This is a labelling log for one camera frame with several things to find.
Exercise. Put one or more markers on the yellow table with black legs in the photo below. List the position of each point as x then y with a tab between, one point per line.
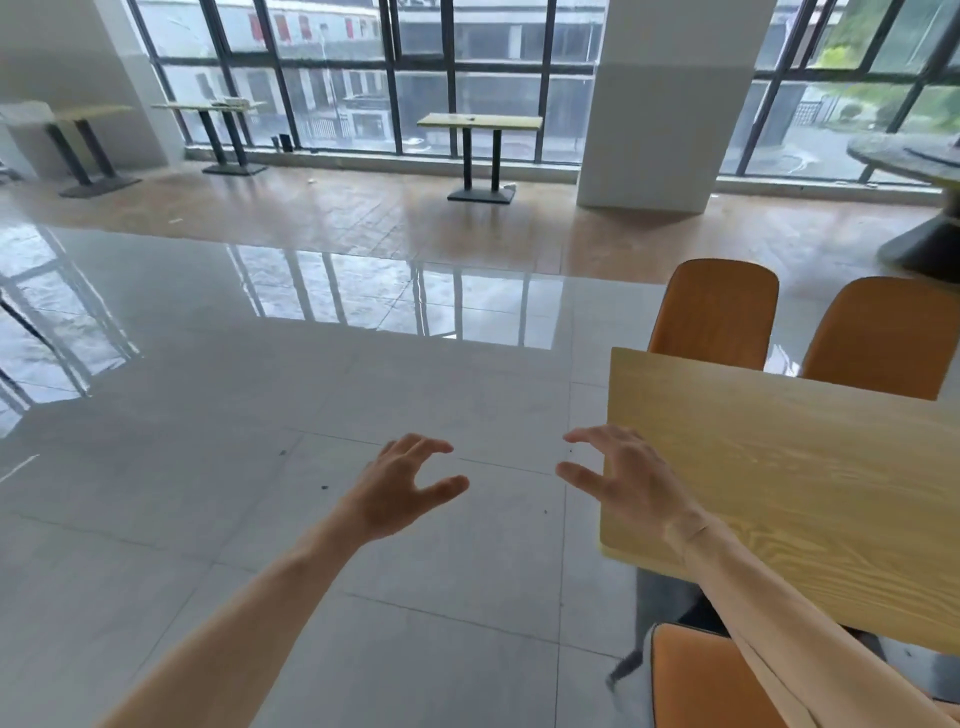
86	114
214	107
480	122

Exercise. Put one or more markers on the person's left hand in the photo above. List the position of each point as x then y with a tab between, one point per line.
386	499

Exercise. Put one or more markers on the round dark grey table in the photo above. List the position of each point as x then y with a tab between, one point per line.
911	161

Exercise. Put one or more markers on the person's left forearm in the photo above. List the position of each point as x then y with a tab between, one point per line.
247	630

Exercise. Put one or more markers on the person's right hand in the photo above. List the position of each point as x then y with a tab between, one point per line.
637	487

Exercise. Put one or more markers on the person's right forearm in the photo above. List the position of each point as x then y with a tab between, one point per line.
780	630

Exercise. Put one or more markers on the black framed window wall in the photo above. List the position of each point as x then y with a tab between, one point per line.
787	75
390	71

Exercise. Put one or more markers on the small dark floor container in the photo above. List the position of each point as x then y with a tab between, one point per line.
283	142

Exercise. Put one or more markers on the orange chair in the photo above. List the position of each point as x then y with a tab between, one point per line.
881	341
705	686
716	315

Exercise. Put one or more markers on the person's right thumb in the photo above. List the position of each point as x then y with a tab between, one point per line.
581	478

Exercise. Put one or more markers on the person's left thumb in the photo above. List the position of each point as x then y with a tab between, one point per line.
442	493

